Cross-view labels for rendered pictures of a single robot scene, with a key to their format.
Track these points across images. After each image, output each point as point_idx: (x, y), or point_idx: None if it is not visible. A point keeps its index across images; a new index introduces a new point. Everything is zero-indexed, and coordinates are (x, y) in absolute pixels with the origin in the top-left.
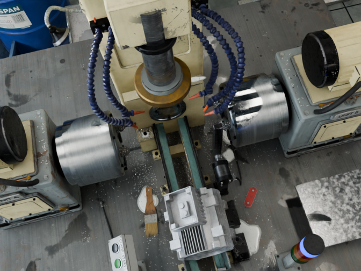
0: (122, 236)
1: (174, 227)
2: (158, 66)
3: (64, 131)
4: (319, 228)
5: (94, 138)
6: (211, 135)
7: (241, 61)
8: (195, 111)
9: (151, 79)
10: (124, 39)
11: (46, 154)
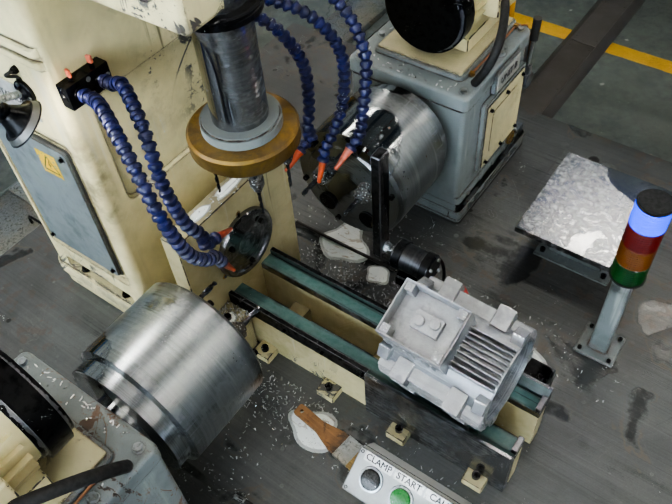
0: (365, 447)
1: (440, 355)
2: (249, 66)
3: (104, 354)
4: (599, 252)
5: (177, 324)
6: (325, 267)
7: (353, 19)
8: (283, 229)
9: (238, 118)
10: (191, 1)
11: (102, 412)
